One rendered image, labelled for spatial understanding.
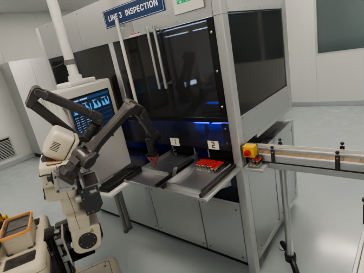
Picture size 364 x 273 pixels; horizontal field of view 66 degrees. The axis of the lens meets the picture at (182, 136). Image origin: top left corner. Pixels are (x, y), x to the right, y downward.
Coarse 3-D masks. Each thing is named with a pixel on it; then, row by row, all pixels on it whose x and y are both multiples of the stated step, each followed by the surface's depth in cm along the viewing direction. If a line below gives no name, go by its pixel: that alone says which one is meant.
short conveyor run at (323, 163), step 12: (264, 144) 184; (264, 156) 177; (276, 156) 172; (288, 156) 169; (300, 156) 166; (312, 156) 163; (324, 156) 160; (336, 156) 149; (348, 156) 148; (360, 156) 145; (276, 168) 175; (288, 168) 170; (300, 168) 165; (312, 168) 161; (324, 168) 156; (336, 168) 151; (348, 168) 148; (360, 168) 145
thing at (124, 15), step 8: (136, 0) 181; (144, 0) 178; (152, 0) 174; (160, 0) 170; (112, 8) 197; (120, 8) 192; (128, 8) 188; (136, 8) 184; (144, 8) 180; (152, 8) 176; (160, 8) 172; (104, 16) 205; (112, 16) 200; (120, 16) 195; (128, 16) 191; (136, 16) 186; (144, 16) 182; (112, 24) 203
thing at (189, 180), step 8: (192, 168) 189; (224, 168) 173; (176, 176) 177; (184, 176) 181; (192, 176) 179; (200, 176) 176; (208, 176) 174; (216, 176) 166; (168, 184) 170; (176, 184) 165; (184, 184) 170; (192, 184) 168; (200, 184) 166; (208, 184) 160; (192, 192) 159; (200, 192) 155
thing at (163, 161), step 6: (162, 156) 216; (168, 156) 220; (174, 156) 217; (180, 156) 215; (186, 156) 213; (192, 156) 203; (150, 162) 206; (162, 162) 209; (168, 162) 207; (174, 162) 205; (180, 162) 203; (144, 168) 198; (150, 168) 203; (162, 168) 199; (168, 168) 197; (162, 174) 188; (168, 174) 184
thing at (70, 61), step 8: (48, 0) 185; (56, 0) 188; (56, 8) 187; (56, 16) 188; (56, 24) 190; (56, 32) 192; (64, 32) 193; (64, 40) 193; (64, 48) 194; (64, 56) 196; (72, 56) 198; (64, 64) 199; (72, 64) 198; (72, 72) 199; (72, 80) 200
